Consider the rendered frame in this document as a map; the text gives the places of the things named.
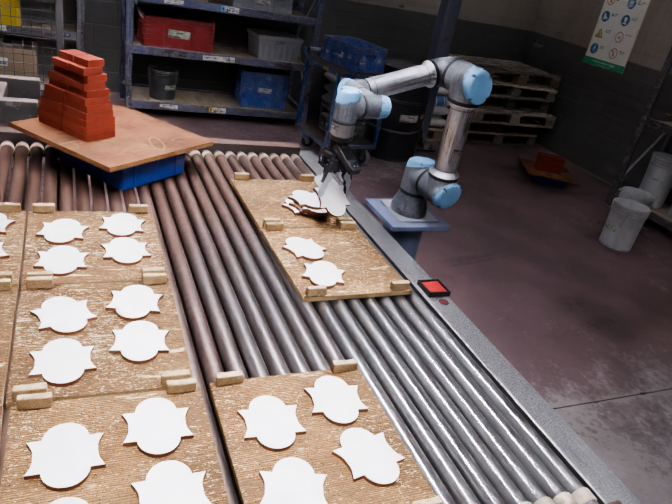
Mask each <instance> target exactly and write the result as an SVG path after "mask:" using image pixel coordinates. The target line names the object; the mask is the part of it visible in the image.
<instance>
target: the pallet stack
mask: <svg viewBox="0 0 672 504"><path fill-rule="evenodd" d="M448 57H459V58H462V59H464V60H466V61H468V62H470V63H472V64H474V65H476V66H480V67H481V68H483V69H484V70H486V71H487V72H488V73H489V74H490V76H491V78H492V90H491V93H490V95H489V97H488V98H486V101H485V102H484V103H482V104H480V106H479V108H477V109H476V110H474V111H473V115H472V118H471V122H470V125H469V129H468V132H467V136H466V140H465V142H466V143H478V144H494V145H497V144H498V145H511V146H512V145H513V146H534V144H535V141H536V139H535V137H536V138H537V135H536V133H537V130H538V128H550V129H552V128H553V125H554V123H555V121H554V120H556V117H554V116H552V115H550V114H547V113H546V112H547V110H548V107H549V104H550V102H554V100H555V95H554V94H557V92H558V91H557V90H555V89H558V86H559V83H560V80H561V77H560V76H557V75H554V74H550V73H548V72H545V71H543V70H540V69H538V68H534V67H532V66H529V65H526V64H524V63H521V62H518V61H510V60H501V59H492V58H484V57H475V56H466V55H458V54H448ZM490 67H493V68H490ZM509 74H514V76H511V75H509ZM541 77H546V78H547V80H546V83H545V85H541V84H540V83H537V82H540V79H541ZM520 88H523V90H520ZM539 91H544V92H542V95H541V98H540V97H539V96H536V95H538V94H537V93H539ZM531 102H536V104H535V108H534V107H533V106H531V105H530V103H531ZM532 117H540V118H541V119H540V121H538V120H536V119H534V118H532ZM520 126H524V127H525V129H521V128H522V127H520ZM468 135H481V136H489V138H488V140H473V139H467V138H468ZM518 136H521V137H525V138H524V139H523V140H522V142H506V141H503V138H504V137H511V138H518Z"/></svg>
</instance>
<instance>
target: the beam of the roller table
mask: <svg viewBox="0 0 672 504"><path fill-rule="evenodd" d="M299 157H300V158H301V159H302V162H303V163H304V164H305V165H306V166H307V167H308V168H309V170H310V171H311V172H312V173H313V174H314V175H315V177H316V176H317V175H321V174H322V173H323V169H324V168H323V167H322V166H321V165H320V164H319V163H318V161H319V158H318V157H317V156H316V155H315V154H314V153H313V152H312V151H300V154H299ZM345 196H346V198H347V200H348V201H349V203H350V204H351V205H349V206H346V210H345V211H346V212H347V213H348V215H349V216H350V217H351V218H352V219H353V220H354V221H355V222H356V224H357V225H358V226H359V227H360V228H361V230H362V231H363V232H364V233H365V234H366V235H367V237H368V238H369V239H370V240H371V241H372V242H373V243H374V245H375V246H376V247H377V248H378V249H379V250H380V252H381V253H382V254H383V255H384V256H385V257H386V259H387V260H388V261H389V262H390V263H391V264H392V265H393V267H394V268H395V269H396V270H397V271H398V272H399V274H400V275H401V276H402V277H403V278H404V279H405V280H408V281H409V282H410V284H409V285H410V286H411V287H412V289H413V290H414V291H415V292H416V293H417V294H418V295H419V297H420V298H421V299H422V300H423V301H424V302H425V304H426V305H427V306H428V307H429V308H430V309H431V310H432V312H433V313H434V314H435V315H436V316H437V317H438V319H439V320H440V321H441V322H442V323H443V324H444V325H445V327H446V328H447V329H448V330H449V331H450V332H451V334H452V335H453V336H454V337H455V338H456V339H457V340H458V342H459V343H460V344H461V345H462V346H463V347H464V349H465V350H466V351H467V352H468V353H469V354H470V356H471V357H472V358H473V359H474V360H475V361H476V362H477V364H478V365H479V366H480V367H481V368H482V369H483V371H484V372H485V373H486V374H487V375H488V376H489V377H490V379H491V380H492V381H493V382H494V383H495V384H496V386H497V387H498V388H499V389H500V390H501V391H502V392H503V394H504V395H505V396H506V397H507V398H508V399H509V401H510V402H511V403H512V404H513V405H514V406H515V407H516V409H517V410H518V411H519V412H520V413H521V414H522V416H523V417H524V418H525V419H526V420H527V421H528V422H529V424H530V425H531V426H532V427H533V428H534V429H535V431H536V432H537V433H538V434H539V435H540V436H541V437H542V439H543V440H544V441H545V442H546V443H547V444H548V446H549V447H550V448H551V449H552V450H553V451H554V452H555V454H556V455H557V456H558V457H559V458H560V459H561V461H562V462H563V463H564V464H565V465H566V466H567V468H568V469H569V470H570V471H571V472H572V473H573V474H574V476H575V477H576V478H577V479H578V480H579V481H580V483H581V484H582V485H583V486H584V487H586V488H588V489H589V490H590V491H591V493H592V494H593V495H594V496H595V497H596V498H597V502H598V503H599V504H606V503H610V502H613V501H617V500H619V501H620V502H621V503H622V504H642V503H641V502H640V501H639V500H638V499H637V498H636V497H635V496H634V495H633V494H632V493H631V492H630V491H629V489H628V488H627V487H626V486H625V485H624V484H623V483H622V482H621V481H620V480H619V479H618V478H617V477H616V476H615V474H614V473H613V472H612V471H611V470H610V469H609V468H608V467H607V466H606V465H605V464H604V463H603V462H602V461H601V460H600V458H599V457H598V456H597V455H596V454H595V453H594V452H593V451H592V450H591V449H590V448H589V447H588V446H587V445H586V443H585V442H584V441H583V440H582V439H581V438H580V437H579V436H578V435H577V434H576V433H575V432H574V431H573V430H572V429H571V427H570V426H569V425H568V424H567V423H566V422H565V421H564V420H563V419H562V418H561V417H560V416H559V415H558V414H557V412H556V411H555V410H554V409H553V408H552V407H551V406H550V405H549V404H548V403H547V402H546V401H545V400H544V399H543V398H542V396H541V395H540V394H539V393H538V392H537V391H536V390H535V389H534V388H533V387H532V386H531V385H530V384H529V383H528V381H527V380H526V379H525V378H524V377H523V376H522V375H521V374H520V373H519V372H518V371H517V370H516V369H515V368H514V367H513V365H512V364H511V363H510V362H509V361H508V360H507V359H506V358H505V357H504V356H503V355H502V354H501V353H500V352H499V350H498V349H497V348H496V347H495V346H494V345H493V344H492V343H491V342H490V341H489V340H488V339H487V338H486V337H485V336H484V334H483V333H482V332H481V331H480V330H479V329H478V328H477V327H476V326H475V325H474V324H473V323H472V322H471V321H470V319H469V318H468V317H467V316H466V315H465V314H464V313H463V312H462V311H461V310H460V309H459V308H458V307H457V306H456V305H455V303H454V302H453V301H452V300H451V299H450V298H449V297H448V296H444V297H428V296H427V295H426V294H425V293H424V292H423V291H422V289H421V288H420V287H419V286H418V285H417V282H418V280H423V279H431V278H430V277H429V276H428V275H427V274H426V272H425V271H424V270H423V269H422V268H421V267H420V266H419V265H418V264H417V263H416V262H415V261H414V260H413V259H412V257H411V256H410V255H409V254H408V253H407V252H406V251H405V250H404V249H403V248H402V247H401V246H400V245H399V244H398V243H397V241H396V240H395V239H394V238H393V237H392V236H391V235H390V234H389V233H388V232H387V231H386V230H385V229H384V228H383V226H382V225H381V224H380V223H379V222H378V221H377V220H376V219H375V218H374V217H373V216H372V215H371V214H370V213H369V212H368V210H367V209H366V208H365V207H364V206H363V205H362V204H361V203H360V202H359V201H358V200H357V199H356V198H355V197H354V195H353V194H352V193H351V192H350V191H349V190H348V191H347V193H346V194H345ZM439 299H445V300H447V301H448V302H449V304H448V305H443V304H441V303H440V302H439Z"/></svg>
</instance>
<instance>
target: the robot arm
mask: <svg viewBox="0 0 672 504"><path fill-rule="evenodd" d="M424 86H426V87H428V88H432V87H442V88H445V89H447V90H448V91H449V94H448V98H447V101H448V103H449V104H450V108H449V111H448V115H447V119H446V123H445V127H444V131H443V134H442V138H441V142H440V146H439V150H438V154H437V157H436V161H434V160H432V159H429V158H425V157H411V158H409V160H408V162H407V165H406V166H405V167H406V168H405V171H404V175H403V178H402V182H401V185H400V189H399V191H398V192H397V193H396V195H395V196H394V198H393V199H392V201H391V204H390V207H391V209H392V210H393V211H394V212H395V213H397V214H399V215H401V216H403V217H406V218H411V219H421V218H423V217H425V215H426V211H427V200H428V201H429V202H430V203H431V204H432V205H434V206H436V207H437V208H439V209H445V208H448V207H450V206H452V205H453V204H454V203H455V202H456V201H457V200H458V199H459V197H460V195H461V188H460V185H459V184H457V182H458V179H459V173H458V172H457V168H458V164H459V161H460V157H461V154H462V150H463V147H464V143H465V140H466V136H467V132H468V129H469V125H470V122H471V118H472V115H473V111H474V110H476V109H477V108H479V106H480V104H482V103H484V102H485V101H486V98H488V97H489V95H490V93H491V90H492V78H491V76H490V74H489V73H488V72H487V71H486V70H484V69H483V68H481V67H480V66H476V65H474V64H472V63H470V62H468V61H466V60H464V59H462V58H459V57H441V58H435V59H431V60H426V61H424V62H423V63H422V65H418V66H414V67H410V68H406V69H402V70H398V71H394V72H390V73H386V74H382V75H378V76H373V77H369V78H365V79H362V80H357V81H355V80H354V79H350V78H345V79H343V80H342V81H341V82H340V83H339V85H338V87H337V96H336V99H335V108H334V113H333V119H332V125H331V130H330V131H328V134H327V135H328V136H329V143H328V147H325V148H321V149H320V155H319V161H318V163H319V164H320V165H321V166H322V167H323V168H324V169H323V173H322V174H321V175H317V176H316V177H315V182H316V183H317V185H318V186H319V189H318V197H321V196H322V195H323V194H324V193H325V190H326V188H327V186H328V183H329V182H330V181H331V180H332V178H333V176H332V174H331V173H332V170H333V173H335V174H336V173H337V172H341V173H339V174H338V175H339V178H340V180H341V181H342V182H343V185H344V188H343V191H344V194H346V193H347V191H348V189H349V186H350V183H351V180H352V175H354V174H359V172H360V171H361V170H362V168H361V166H360V164H359V163H358V161H357V159H356V158H355V156H354V154H353V152H352V151H351V149H350V147H349V146H348V144H347V143H350V142H351V140H352V137H353V134H354V129H355V123H356V119H357V118H366V119H381V118H386V117H388V116H389V114H390V111H391V101H390V99H389V97H387V96H389V95H393V94H397V93H401V92H405V91H409V90H412V89H416V88H420V87H424ZM321 154H323V155H322V160H321V161H320V157H321Z"/></svg>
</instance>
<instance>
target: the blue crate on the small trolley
mask: <svg viewBox="0 0 672 504"><path fill-rule="evenodd" d="M324 35H325V37H324V39H323V40H324V43H323V47H322V48H323V51H322V52H321V56H320V57H321V58H322V59H323V60H326V61H328V62H330V63H332V64H335V65H337V66H339V67H341V68H344V69H346V70H348V71H350V72H353V73H374V74H382V73H384V68H385V67H384V64H385V59H386V55H387V53H388V52H387V50H388V49H385V48H383V47H380V46H378V45H375V44H373V43H370V42H367V41H365V40H362V39H359V38H356V37H350V36H339V35H327V34H324Z"/></svg>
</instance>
